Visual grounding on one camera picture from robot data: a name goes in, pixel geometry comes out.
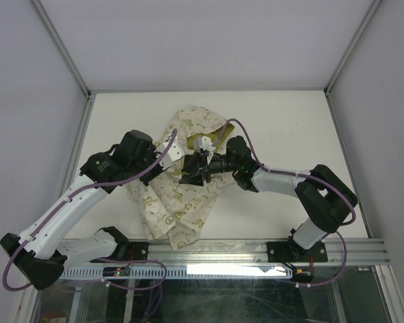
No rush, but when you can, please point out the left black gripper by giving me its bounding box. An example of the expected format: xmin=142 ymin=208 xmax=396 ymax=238
xmin=129 ymin=145 xmax=171 ymax=187

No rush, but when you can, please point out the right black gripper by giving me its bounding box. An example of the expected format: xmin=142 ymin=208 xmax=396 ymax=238
xmin=177 ymin=151 xmax=239 ymax=187

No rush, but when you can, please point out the cream green printed jacket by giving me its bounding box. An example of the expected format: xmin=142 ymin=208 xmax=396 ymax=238
xmin=127 ymin=106 xmax=234 ymax=250

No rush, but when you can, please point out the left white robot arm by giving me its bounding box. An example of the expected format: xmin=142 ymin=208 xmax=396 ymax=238
xmin=0 ymin=130 xmax=177 ymax=291

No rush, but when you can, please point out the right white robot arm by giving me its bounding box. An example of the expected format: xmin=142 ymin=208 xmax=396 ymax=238
xmin=180 ymin=136 xmax=358 ymax=260

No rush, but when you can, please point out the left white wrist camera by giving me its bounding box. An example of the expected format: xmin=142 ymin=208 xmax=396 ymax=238
xmin=155 ymin=134 xmax=184 ymax=170

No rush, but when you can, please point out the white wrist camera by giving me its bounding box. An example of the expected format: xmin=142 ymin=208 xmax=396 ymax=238
xmin=194 ymin=135 xmax=215 ymax=159
xmin=155 ymin=134 xmax=184 ymax=170

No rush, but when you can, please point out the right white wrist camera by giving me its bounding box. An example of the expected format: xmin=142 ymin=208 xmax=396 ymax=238
xmin=194 ymin=135 xmax=215 ymax=159

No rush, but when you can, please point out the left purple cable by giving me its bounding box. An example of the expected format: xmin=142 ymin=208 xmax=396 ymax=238
xmin=2 ymin=129 xmax=168 ymax=323

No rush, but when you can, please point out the purple cable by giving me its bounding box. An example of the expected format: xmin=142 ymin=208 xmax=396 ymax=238
xmin=210 ymin=117 xmax=358 ymax=289
xmin=2 ymin=129 xmax=168 ymax=323

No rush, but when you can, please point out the left aluminium frame post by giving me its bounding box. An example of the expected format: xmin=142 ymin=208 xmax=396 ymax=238
xmin=28 ymin=0 xmax=95 ymax=98

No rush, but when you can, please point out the aluminium frame post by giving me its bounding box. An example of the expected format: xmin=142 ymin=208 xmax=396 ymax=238
xmin=325 ymin=0 xmax=384 ymax=97
xmin=28 ymin=0 xmax=95 ymax=98

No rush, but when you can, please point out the aluminium mounting rail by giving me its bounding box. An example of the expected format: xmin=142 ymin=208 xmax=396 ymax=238
xmin=30 ymin=237 xmax=391 ymax=270

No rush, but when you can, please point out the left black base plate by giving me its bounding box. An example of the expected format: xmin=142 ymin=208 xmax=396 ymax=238
xmin=110 ymin=241 xmax=149 ymax=262

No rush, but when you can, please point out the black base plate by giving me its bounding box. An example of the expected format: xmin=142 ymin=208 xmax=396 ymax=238
xmin=110 ymin=241 xmax=149 ymax=262
xmin=266 ymin=241 xmax=328 ymax=263

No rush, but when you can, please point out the slotted grey cable duct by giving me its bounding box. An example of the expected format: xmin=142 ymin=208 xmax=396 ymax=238
xmin=61 ymin=264 xmax=292 ymax=281

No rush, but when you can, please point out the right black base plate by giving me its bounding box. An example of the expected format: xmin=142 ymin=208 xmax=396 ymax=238
xmin=266 ymin=241 xmax=328 ymax=263

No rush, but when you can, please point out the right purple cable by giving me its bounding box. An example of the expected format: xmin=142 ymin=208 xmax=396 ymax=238
xmin=210 ymin=117 xmax=358 ymax=289

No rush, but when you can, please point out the right aluminium frame post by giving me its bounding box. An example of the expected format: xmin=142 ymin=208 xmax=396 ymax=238
xmin=325 ymin=0 xmax=384 ymax=97

